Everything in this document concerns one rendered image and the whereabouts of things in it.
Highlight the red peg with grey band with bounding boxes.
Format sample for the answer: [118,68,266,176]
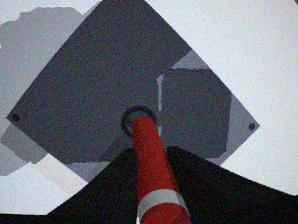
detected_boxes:
[132,116,192,224]

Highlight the dark grey square panel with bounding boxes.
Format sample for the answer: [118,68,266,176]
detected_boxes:
[7,0,259,183]

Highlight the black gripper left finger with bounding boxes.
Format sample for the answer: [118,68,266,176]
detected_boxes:
[0,148,138,224]

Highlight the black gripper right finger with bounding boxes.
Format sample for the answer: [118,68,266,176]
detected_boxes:
[168,147,298,224]

